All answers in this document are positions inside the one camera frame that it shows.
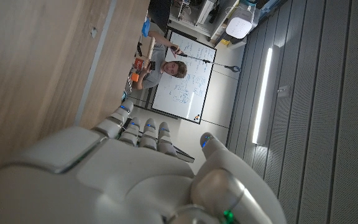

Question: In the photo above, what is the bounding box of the seated person in grey shirt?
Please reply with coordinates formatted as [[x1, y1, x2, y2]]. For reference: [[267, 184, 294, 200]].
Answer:
[[131, 30, 188, 91]]

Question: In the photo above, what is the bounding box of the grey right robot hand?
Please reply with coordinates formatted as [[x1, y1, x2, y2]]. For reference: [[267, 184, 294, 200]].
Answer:
[[0, 99, 288, 224]]

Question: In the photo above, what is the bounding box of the white rounded appliance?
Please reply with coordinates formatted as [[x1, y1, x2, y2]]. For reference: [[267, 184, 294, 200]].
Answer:
[[225, 2, 257, 40]]

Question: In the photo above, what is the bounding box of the long grabber stick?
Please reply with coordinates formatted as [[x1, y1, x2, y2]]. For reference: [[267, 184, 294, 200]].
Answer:
[[170, 45, 242, 73]]

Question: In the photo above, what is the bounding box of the white shelf unit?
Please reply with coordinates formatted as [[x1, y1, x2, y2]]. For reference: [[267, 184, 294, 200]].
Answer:
[[168, 0, 241, 40]]

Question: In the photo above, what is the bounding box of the long ceiling light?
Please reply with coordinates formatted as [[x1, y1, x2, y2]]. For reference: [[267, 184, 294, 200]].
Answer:
[[252, 46, 274, 145]]

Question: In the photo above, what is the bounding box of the whiteboard on black stand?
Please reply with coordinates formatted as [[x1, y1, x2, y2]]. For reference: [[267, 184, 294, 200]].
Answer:
[[150, 27, 218, 124]]

